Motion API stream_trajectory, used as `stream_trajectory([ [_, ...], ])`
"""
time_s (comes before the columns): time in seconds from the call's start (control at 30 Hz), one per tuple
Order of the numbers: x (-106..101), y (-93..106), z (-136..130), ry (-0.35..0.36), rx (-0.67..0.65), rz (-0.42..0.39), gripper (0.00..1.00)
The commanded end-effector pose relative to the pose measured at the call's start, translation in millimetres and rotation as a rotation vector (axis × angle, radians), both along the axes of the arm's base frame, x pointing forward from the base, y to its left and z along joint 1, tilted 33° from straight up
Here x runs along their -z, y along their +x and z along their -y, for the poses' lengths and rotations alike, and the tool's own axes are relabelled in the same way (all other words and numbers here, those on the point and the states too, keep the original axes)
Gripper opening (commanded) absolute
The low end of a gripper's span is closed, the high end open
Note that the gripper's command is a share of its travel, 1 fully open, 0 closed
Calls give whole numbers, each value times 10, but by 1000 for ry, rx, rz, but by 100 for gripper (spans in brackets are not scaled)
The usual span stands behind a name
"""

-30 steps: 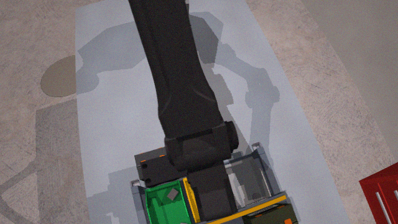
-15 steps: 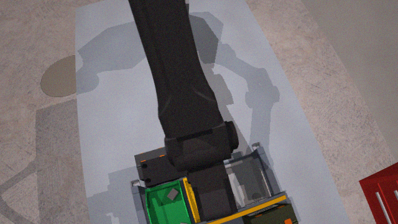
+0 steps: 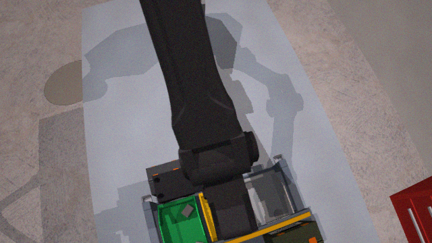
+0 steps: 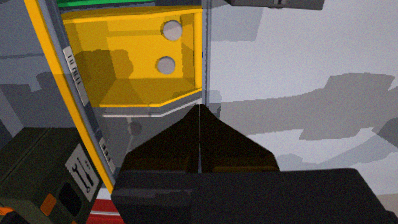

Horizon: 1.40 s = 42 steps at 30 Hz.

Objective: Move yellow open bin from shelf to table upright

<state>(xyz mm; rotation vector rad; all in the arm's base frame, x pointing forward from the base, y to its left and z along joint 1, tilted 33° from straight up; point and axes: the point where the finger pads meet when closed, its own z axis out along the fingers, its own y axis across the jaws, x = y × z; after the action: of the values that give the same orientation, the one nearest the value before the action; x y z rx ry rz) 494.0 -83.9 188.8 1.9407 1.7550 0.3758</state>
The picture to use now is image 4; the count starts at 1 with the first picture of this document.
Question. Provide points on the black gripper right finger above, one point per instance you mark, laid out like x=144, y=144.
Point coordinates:
x=228, y=150

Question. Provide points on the yellow bin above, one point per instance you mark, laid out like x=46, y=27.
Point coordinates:
x=118, y=59

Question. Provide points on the yellow flat bar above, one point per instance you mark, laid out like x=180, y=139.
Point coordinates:
x=44, y=37

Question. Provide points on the grey open bin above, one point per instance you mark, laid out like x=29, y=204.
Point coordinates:
x=113, y=122

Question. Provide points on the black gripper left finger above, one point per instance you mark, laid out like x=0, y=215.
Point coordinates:
x=171, y=149

